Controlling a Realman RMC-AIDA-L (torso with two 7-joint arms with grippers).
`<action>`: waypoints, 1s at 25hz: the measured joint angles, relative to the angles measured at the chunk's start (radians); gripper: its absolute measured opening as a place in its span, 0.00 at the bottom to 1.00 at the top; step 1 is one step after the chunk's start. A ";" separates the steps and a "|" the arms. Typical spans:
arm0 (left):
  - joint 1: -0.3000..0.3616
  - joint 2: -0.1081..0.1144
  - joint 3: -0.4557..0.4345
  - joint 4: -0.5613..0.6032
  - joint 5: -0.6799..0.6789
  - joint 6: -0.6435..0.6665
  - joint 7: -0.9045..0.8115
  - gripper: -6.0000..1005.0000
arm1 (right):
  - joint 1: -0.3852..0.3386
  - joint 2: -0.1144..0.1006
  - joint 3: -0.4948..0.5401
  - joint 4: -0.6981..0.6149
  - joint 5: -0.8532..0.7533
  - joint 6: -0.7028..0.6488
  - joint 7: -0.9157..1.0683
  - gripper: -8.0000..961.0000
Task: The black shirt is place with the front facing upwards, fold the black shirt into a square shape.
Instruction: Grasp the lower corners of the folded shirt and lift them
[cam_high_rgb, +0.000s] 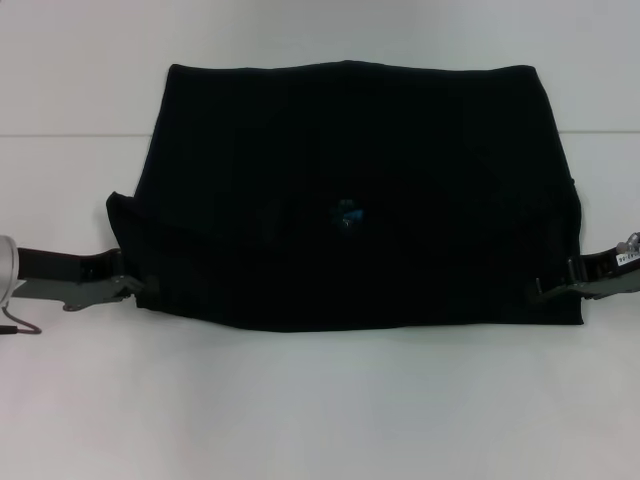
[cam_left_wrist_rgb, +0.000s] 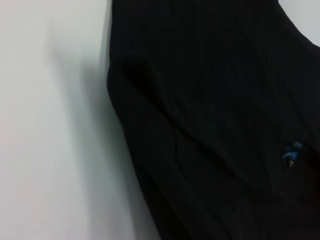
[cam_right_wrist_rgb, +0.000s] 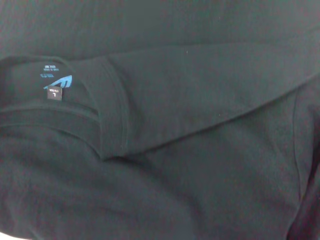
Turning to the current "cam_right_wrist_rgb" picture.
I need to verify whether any black shirt with FREE print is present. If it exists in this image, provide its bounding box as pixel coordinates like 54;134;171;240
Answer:
0;0;320;240

